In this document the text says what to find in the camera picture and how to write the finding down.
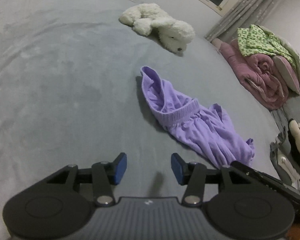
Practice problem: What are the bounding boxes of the purple pants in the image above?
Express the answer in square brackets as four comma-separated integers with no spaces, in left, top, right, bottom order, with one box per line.
[140,66,255,168]

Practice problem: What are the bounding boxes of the stack of folded clothes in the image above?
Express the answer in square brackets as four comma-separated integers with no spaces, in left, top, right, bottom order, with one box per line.
[269,119,300,191]

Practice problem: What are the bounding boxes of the grey quilted headboard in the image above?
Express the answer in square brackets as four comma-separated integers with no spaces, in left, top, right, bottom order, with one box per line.
[271,91,300,132]

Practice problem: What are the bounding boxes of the pink grey pillow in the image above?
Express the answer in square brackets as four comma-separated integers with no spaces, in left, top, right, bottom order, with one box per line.
[273,56,300,95]

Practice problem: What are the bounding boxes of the pink folded quilt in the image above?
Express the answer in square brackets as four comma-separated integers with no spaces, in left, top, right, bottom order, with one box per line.
[211,38,288,111]

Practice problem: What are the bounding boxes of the green patterned blanket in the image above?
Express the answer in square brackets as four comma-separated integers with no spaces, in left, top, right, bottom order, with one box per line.
[237,24,296,67]

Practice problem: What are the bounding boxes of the grey right curtain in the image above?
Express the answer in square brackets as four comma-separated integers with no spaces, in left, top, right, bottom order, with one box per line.
[205,0,283,42]

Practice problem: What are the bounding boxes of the white plush dog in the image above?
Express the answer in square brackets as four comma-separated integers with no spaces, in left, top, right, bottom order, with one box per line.
[119,3,195,54]

